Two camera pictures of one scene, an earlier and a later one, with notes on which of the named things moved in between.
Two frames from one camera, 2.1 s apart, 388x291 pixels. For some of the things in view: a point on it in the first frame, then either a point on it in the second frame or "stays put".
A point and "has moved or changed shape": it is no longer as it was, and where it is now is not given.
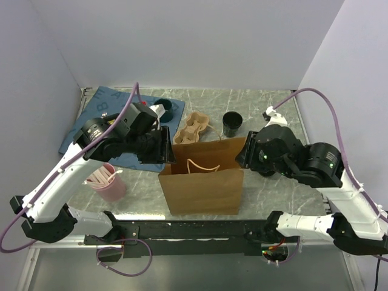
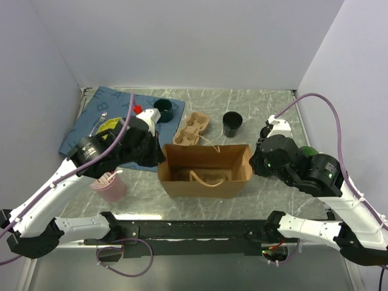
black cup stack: x=231 y=122 stays put
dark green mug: x=168 y=115 stays put
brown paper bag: x=205 y=180 has moved or changed shape
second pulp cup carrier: x=195 y=124 stays put
